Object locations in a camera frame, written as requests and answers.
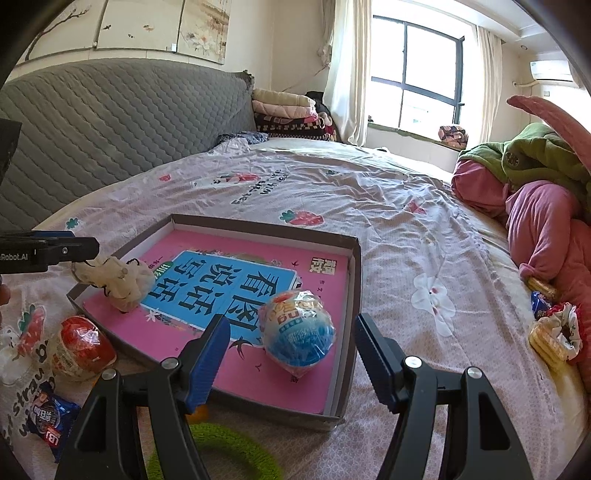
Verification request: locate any blue patterned cloth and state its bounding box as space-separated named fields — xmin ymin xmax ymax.
xmin=217 ymin=131 xmax=269 ymax=146

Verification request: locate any pink picture book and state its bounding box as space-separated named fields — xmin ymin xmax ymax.
xmin=83 ymin=229 xmax=350 ymax=415

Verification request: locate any white hair scrunchie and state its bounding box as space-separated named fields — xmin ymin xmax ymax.
xmin=74 ymin=256 xmax=155 ymax=312

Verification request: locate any cream folded blanket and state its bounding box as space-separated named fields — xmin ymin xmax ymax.
xmin=252 ymin=89 xmax=317 ymax=109

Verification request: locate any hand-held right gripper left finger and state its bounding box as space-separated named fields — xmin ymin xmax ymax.
xmin=54 ymin=315 xmax=232 ymax=480

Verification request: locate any grey cardboard box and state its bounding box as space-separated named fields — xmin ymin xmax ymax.
xmin=67 ymin=213 xmax=362 ymax=432

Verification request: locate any floral wall painting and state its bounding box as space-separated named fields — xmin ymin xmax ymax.
xmin=25 ymin=0 xmax=229 ymax=65

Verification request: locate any cream curtain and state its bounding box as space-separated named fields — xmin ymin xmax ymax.
xmin=475 ymin=25 xmax=504 ymax=148
xmin=318 ymin=0 xmax=375 ymax=146

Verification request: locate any dark checkered folded blanket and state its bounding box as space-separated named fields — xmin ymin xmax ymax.
xmin=255 ymin=113 xmax=338 ymax=141

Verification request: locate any small blue snack packet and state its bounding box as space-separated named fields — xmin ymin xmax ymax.
xmin=531 ymin=291 xmax=552 ymax=319

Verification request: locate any black framed window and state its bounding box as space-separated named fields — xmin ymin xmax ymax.
xmin=369 ymin=15 xmax=481 ymax=139

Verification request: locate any pile of pink green clothes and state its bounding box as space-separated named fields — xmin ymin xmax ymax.
xmin=451 ymin=148 xmax=591 ymax=370

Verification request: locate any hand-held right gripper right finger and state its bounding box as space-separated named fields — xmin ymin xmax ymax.
xmin=355 ymin=313 xmax=536 ymax=480

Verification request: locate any blue toy egg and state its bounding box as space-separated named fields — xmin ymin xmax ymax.
xmin=257 ymin=290 xmax=335 ymax=379

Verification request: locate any red wrapped toy egg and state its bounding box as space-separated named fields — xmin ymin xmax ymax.
xmin=48 ymin=315 xmax=116 ymax=381

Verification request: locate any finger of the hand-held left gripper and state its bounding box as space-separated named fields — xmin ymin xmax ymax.
xmin=0 ymin=230 xmax=77 ymax=242
xmin=44 ymin=237 xmax=100 ymax=272

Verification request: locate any green fleece garment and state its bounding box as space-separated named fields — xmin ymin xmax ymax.
xmin=462 ymin=122 xmax=591 ymax=199

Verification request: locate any white air conditioner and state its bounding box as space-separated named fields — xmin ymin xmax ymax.
xmin=529 ymin=59 xmax=580 ymax=85

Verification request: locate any black cloth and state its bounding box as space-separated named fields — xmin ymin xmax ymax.
xmin=305 ymin=91 xmax=331 ymax=116

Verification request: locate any small yellow wafer packet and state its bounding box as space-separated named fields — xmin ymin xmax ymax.
xmin=526 ymin=276 xmax=559 ymax=301

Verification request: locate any grey quilted headboard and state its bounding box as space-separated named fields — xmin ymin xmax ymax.
xmin=0 ymin=58 xmax=257 ymax=232

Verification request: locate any dusty pink cloth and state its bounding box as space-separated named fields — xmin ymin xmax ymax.
xmin=506 ymin=95 xmax=591 ymax=174

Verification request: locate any pale yellow sheet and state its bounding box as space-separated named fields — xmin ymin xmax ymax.
xmin=549 ymin=360 xmax=591 ymax=444

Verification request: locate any green knitted ring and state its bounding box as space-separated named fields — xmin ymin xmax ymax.
xmin=147 ymin=422 xmax=282 ymax=480

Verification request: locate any pink folded blanket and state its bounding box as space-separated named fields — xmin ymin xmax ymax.
xmin=253 ymin=102 xmax=319 ymax=121

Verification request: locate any floral cushion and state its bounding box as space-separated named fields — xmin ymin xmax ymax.
xmin=438 ymin=124 xmax=469 ymax=149

